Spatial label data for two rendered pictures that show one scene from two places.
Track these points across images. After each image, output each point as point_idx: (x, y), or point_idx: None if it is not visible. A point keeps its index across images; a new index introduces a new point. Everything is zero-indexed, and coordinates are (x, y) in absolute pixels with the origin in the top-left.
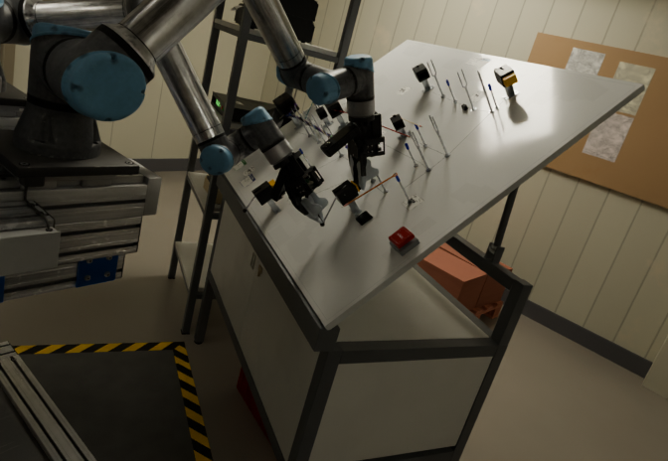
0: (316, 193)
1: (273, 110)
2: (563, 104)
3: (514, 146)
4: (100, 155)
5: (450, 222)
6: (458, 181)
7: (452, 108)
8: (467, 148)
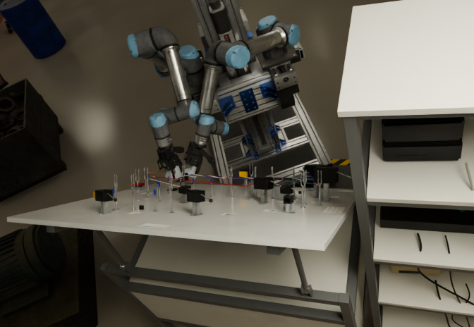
0: (223, 191)
1: (313, 165)
2: (63, 211)
3: (93, 203)
4: (192, 88)
5: (118, 192)
6: (123, 196)
7: (154, 209)
8: (125, 201)
